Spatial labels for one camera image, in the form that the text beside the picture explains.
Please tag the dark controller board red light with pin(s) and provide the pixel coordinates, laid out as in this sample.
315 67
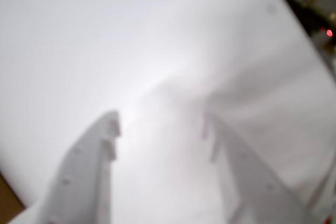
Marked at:
309 14

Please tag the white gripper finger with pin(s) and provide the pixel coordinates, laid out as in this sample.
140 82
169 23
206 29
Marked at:
257 190
78 182

